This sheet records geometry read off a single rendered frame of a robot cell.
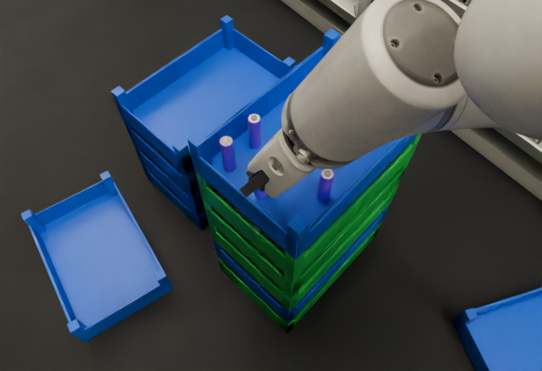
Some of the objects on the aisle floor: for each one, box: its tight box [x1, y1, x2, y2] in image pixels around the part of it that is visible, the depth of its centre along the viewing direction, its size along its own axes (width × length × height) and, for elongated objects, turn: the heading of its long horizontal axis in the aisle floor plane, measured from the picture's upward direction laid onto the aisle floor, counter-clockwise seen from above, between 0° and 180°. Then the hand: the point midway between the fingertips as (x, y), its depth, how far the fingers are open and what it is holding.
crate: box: [21, 171, 173, 343], centre depth 100 cm, size 30×20×8 cm
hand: (271, 168), depth 58 cm, fingers open, 3 cm apart
